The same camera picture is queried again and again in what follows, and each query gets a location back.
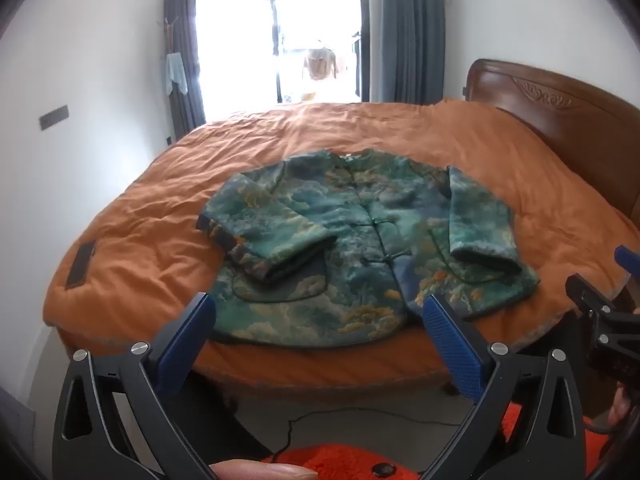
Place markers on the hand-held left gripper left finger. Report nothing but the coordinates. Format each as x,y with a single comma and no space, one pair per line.
186,335

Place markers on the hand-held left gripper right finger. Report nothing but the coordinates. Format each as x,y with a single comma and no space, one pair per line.
452,345

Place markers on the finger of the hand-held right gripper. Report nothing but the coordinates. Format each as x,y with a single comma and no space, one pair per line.
590,295
628,258

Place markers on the green printed padded jacket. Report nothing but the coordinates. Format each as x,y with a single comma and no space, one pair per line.
350,240

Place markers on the person's right hand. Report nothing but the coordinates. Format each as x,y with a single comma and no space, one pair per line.
622,407

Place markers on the person's left hand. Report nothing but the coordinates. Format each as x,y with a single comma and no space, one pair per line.
260,471

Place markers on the orange bed blanket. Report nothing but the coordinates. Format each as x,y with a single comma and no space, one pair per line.
150,240

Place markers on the black blanket label patch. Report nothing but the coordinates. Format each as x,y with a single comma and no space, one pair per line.
81,263

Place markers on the dark fleece jacket button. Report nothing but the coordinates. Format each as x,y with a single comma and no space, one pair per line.
384,470

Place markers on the carved wooden headboard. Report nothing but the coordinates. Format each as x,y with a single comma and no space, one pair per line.
575,125

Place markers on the person's orange fleece jacket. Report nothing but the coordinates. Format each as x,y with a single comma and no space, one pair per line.
340,460

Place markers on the light blue towel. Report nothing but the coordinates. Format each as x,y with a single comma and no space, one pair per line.
176,74

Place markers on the glass balcony door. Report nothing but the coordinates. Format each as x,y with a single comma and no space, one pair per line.
235,60

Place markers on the wooden coat rack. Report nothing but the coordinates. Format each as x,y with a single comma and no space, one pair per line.
171,35

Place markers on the hanging laundry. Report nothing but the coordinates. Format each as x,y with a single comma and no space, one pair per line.
320,62

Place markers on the grey curtain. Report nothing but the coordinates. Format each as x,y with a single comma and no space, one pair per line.
410,35
180,20

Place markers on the dark wall switch plate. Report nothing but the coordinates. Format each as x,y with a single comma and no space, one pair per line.
53,114

